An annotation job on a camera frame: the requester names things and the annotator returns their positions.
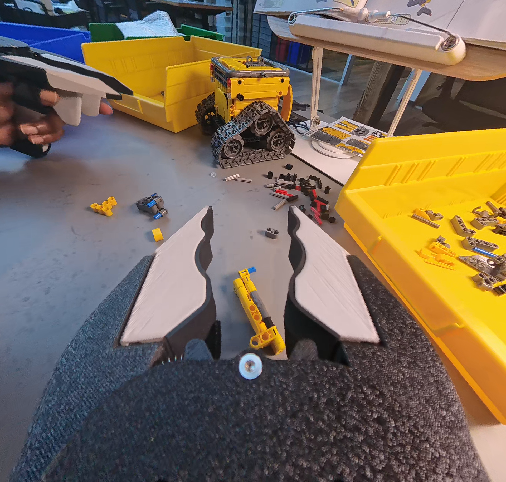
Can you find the assorted loose brick pieces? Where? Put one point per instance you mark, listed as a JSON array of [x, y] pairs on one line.
[[474, 245]]

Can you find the rack of coloured bins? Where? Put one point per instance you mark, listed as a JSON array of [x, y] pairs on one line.
[[294, 53]]

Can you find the yellow storage bin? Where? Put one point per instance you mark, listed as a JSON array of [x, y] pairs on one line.
[[130, 67], [395, 292]]

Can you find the grey brick axle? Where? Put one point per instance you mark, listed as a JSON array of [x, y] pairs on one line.
[[231, 177]]

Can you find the yellow brick assembly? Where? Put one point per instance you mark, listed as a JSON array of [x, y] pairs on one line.
[[253, 308]]

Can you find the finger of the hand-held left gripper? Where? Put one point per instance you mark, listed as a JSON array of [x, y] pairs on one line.
[[75, 83], [91, 75]]

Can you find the blue storage bin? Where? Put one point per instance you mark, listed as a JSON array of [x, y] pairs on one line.
[[51, 39]]

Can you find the pile of small black pins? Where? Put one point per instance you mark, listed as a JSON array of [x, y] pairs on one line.
[[300, 183]]

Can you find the green storage bin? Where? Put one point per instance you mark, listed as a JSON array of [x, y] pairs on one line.
[[102, 31]]

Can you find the person's left hand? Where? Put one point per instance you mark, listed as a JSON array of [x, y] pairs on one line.
[[39, 132]]

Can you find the small yellow curved brick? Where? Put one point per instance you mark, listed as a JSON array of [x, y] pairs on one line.
[[157, 234]]

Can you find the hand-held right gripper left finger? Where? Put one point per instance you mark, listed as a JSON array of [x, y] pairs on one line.
[[170, 292]]

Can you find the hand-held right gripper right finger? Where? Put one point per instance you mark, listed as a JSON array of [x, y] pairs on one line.
[[332, 292]]

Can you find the grey brick beam assembly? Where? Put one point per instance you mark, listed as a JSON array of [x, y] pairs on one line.
[[150, 205]]

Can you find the yellow tracked toy bulldozer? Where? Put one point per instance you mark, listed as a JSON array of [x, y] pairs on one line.
[[245, 106]]

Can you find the grey desk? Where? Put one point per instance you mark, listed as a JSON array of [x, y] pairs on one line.
[[79, 253]]

